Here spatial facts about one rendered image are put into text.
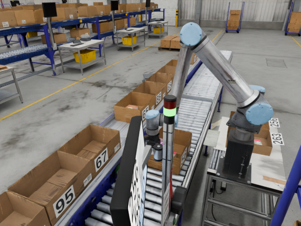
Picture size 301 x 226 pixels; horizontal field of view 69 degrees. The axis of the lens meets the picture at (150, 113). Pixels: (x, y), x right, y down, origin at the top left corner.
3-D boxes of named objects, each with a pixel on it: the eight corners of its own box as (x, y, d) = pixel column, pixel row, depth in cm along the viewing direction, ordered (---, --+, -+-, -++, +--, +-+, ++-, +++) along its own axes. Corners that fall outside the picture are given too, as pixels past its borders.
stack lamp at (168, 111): (173, 117, 86) (174, 103, 83) (161, 115, 88) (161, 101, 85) (177, 111, 90) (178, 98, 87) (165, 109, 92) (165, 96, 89)
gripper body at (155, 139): (156, 150, 159) (156, 136, 153) (145, 148, 162) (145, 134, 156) (160, 145, 165) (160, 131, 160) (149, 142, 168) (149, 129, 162)
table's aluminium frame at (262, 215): (264, 254, 194) (287, 195, 160) (198, 230, 214) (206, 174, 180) (261, 177, 275) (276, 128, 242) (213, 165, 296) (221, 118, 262)
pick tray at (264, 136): (270, 156, 195) (273, 147, 190) (225, 147, 207) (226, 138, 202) (267, 139, 218) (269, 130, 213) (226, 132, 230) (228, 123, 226)
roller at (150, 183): (180, 197, 162) (180, 192, 160) (118, 178, 179) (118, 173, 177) (182, 192, 166) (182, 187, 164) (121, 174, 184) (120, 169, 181)
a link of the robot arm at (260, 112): (271, 105, 141) (194, 14, 128) (281, 117, 125) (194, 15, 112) (250, 119, 147) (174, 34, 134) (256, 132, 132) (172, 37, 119)
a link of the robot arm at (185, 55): (185, 19, 140) (163, 112, 170) (183, 19, 129) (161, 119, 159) (203, 22, 139) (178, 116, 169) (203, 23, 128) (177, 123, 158)
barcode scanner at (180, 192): (187, 198, 125) (188, 186, 119) (181, 217, 116) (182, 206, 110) (176, 194, 127) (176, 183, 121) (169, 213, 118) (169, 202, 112)
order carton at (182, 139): (178, 175, 175) (179, 158, 167) (144, 165, 186) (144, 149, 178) (191, 147, 207) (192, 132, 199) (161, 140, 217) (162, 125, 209)
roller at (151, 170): (184, 184, 172) (185, 180, 170) (125, 168, 190) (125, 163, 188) (186, 180, 177) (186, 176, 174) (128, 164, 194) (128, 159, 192)
